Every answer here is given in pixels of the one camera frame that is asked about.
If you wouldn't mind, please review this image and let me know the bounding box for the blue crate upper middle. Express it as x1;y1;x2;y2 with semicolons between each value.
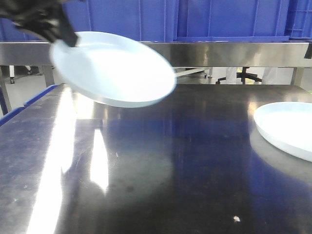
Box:
63;0;179;42

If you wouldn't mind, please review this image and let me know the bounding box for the white frame table background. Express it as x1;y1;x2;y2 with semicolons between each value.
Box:
175;67;213;78

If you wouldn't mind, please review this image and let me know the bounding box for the blue crate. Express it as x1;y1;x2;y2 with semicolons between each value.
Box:
0;18;45;42
63;0;179;42
176;0;289;42

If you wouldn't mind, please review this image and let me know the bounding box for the light blue plate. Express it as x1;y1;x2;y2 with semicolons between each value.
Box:
50;31;176;108
253;102;312;162

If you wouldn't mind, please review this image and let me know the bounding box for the stainless steel shelf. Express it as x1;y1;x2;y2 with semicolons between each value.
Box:
0;40;312;115

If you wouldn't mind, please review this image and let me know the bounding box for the black office chair base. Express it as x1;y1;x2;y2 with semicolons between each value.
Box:
215;67;262;84

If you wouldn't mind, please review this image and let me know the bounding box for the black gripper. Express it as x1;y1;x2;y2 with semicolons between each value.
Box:
0;0;78;47

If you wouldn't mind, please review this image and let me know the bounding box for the blue crate upper right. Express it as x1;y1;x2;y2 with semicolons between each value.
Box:
176;0;289;42

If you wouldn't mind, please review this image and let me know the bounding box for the blue crate upper left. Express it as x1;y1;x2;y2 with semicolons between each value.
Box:
0;18;45;42

